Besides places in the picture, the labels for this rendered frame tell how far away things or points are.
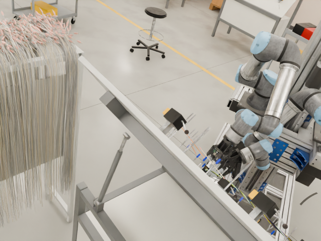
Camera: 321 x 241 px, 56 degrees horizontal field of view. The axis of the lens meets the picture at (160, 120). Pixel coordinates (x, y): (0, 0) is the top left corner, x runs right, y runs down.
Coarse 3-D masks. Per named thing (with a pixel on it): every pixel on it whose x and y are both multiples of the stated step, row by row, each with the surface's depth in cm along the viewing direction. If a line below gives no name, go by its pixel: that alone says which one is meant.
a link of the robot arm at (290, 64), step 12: (288, 48) 142; (288, 60) 143; (300, 60) 143; (288, 72) 142; (276, 84) 144; (288, 84) 141; (276, 96) 141; (276, 108) 140; (264, 120) 139; (276, 120) 139; (264, 132) 140; (276, 132) 138
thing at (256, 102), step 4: (252, 92) 196; (256, 92) 191; (248, 96) 198; (252, 96) 194; (256, 96) 191; (260, 96) 189; (264, 96) 188; (248, 100) 195; (252, 100) 194; (256, 100) 191; (260, 100) 190; (264, 100) 190; (268, 100) 191; (248, 104) 195; (252, 104) 193; (256, 104) 192; (260, 104) 191; (264, 104) 191; (256, 108) 192; (260, 108) 192; (264, 108) 192
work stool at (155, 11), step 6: (150, 12) 434; (156, 12) 440; (162, 12) 446; (162, 18) 441; (150, 30) 463; (150, 36) 468; (138, 42) 496; (144, 48) 478; (150, 48) 479; (156, 48) 504
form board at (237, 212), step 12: (84, 60) 95; (96, 72) 91; (108, 84) 88; (120, 96) 84; (132, 108) 81; (144, 120) 78; (156, 132) 76; (168, 144) 73; (180, 156) 71; (192, 168) 69; (204, 180) 67; (216, 192) 65; (228, 204) 63; (240, 216) 61; (252, 228) 60; (264, 240) 58
